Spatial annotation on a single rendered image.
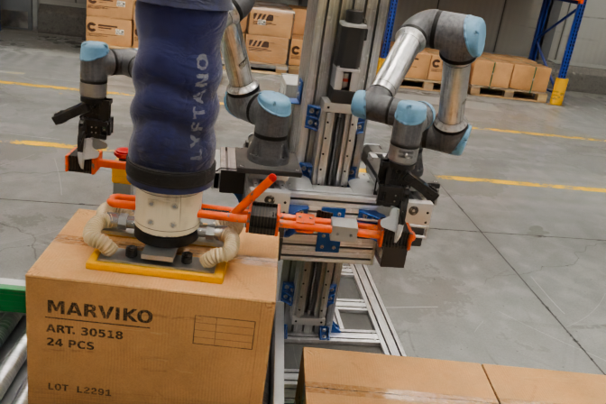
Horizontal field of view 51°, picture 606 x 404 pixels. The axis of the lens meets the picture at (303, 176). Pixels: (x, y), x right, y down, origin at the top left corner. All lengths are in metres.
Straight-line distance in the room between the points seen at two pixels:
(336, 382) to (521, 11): 9.59
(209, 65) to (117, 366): 0.79
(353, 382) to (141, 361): 0.67
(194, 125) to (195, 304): 0.43
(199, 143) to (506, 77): 8.48
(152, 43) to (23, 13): 8.94
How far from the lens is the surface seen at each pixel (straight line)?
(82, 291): 1.63
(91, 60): 1.87
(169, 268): 1.63
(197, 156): 1.55
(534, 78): 10.03
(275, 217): 1.63
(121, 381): 1.76
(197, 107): 1.52
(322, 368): 2.06
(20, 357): 2.08
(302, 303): 2.59
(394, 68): 1.82
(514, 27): 11.16
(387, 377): 2.09
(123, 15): 8.87
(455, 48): 1.97
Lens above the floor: 1.77
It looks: 20 degrees down
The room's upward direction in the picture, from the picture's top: 8 degrees clockwise
